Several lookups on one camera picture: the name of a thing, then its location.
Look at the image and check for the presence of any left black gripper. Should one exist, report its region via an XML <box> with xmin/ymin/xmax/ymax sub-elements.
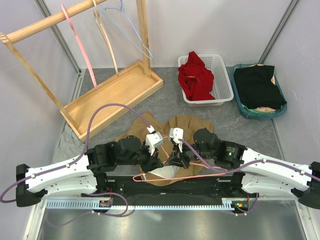
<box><xmin>118</xmin><ymin>141</ymin><xmax>164</xmax><ymax>174</ymax></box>

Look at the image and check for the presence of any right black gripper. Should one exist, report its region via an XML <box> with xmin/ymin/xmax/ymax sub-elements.
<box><xmin>165</xmin><ymin>138</ymin><xmax>215</xmax><ymax>170</ymax></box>

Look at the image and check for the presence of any tan skirt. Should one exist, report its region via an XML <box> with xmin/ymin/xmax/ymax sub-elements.
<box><xmin>115</xmin><ymin>111</ymin><xmax>215</xmax><ymax>187</ymax></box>

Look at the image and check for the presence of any pink wire hanger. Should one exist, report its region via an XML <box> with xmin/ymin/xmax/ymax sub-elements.
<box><xmin>132</xmin><ymin>141</ymin><xmax>225</xmax><ymax>187</ymax></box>

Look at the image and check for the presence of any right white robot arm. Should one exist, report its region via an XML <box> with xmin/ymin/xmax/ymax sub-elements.
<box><xmin>168</xmin><ymin>127</ymin><xmax>320</xmax><ymax>209</ymax></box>

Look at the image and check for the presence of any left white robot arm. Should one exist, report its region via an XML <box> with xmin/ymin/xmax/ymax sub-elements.
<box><xmin>15</xmin><ymin>133</ymin><xmax>165</xmax><ymax>208</ymax></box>

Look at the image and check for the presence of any wooden hanger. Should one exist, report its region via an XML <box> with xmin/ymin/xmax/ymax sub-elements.
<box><xmin>92</xmin><ymin>0</ymin><xmax>119</xmax><ymax>76</ymax></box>

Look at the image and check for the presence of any pink plastic hanger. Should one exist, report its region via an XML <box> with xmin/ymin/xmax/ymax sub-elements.
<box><xmin>60</xmin><ymin>4</ymin><xmax>98</xmax><ymax>90</ymax></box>

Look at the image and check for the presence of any white plastic basket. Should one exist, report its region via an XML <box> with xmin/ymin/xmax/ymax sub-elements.
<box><xmin>182</xmin><ymin>53</ymin><xmax>234</xmax><ymax>107</ymax></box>

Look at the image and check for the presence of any teal plastic basket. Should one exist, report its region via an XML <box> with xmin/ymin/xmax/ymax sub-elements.
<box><xmin>229</xmin><ymin>63</ymin><xmax>287</xmax><ymax>120</ymax></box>

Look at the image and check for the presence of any red garment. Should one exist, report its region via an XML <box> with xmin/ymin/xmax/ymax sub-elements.
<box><xmin>178</xmin><ymin>51</ymin><xmax>216</xmax><ymax>101</ymax></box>

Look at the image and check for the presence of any wooden clothes rack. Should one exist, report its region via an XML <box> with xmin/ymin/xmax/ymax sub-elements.
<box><xmin>0</xmin><ymin>0</ymin><xmax>164</xmax><ymax>142</ymax></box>

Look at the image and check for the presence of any black garment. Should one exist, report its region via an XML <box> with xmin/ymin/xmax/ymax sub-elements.
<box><xmin>233</xmin><ymin>64</ymin><xmax>287</xmax><ymax>111</ymax></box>

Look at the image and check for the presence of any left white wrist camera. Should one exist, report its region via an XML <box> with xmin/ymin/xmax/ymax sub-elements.
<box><xmin>145</xmin><ymin>125</ymin><xmax>164</xmax><ymax>155</ymax></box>

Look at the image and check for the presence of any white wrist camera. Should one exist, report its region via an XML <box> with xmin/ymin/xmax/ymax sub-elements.
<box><xmin>168</xmin><ymin>127</ymin><xmax>184</xmax><ymax>153</ymax></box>
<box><xmin>145</xmin><ymin>125</ymin><xmax>164</xmax><ymax>155</ymax></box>

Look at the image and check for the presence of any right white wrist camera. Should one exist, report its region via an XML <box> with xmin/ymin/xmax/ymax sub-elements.
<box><xmin>168</xmin><ymin>127</ymin><xmax>184</xmax><ymax>153</ymax></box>

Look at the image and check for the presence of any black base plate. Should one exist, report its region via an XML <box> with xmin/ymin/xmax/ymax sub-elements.
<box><xmin>92</xmin><ymin>172</ymin><xmax>260</xmax><ymax>206</ymax></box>

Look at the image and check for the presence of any slotted cable duct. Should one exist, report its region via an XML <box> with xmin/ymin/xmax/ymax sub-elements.
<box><xmin>45</xmin><ymin>199</ymin><xmax>249</xmax><ymax>211</ymax></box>

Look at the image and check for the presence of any blue wire hanger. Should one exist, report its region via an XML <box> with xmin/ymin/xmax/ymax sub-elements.
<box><xmin>98</xmin><ymin>0</ymin><xmax>154</xmax><ymax>61</ymax></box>

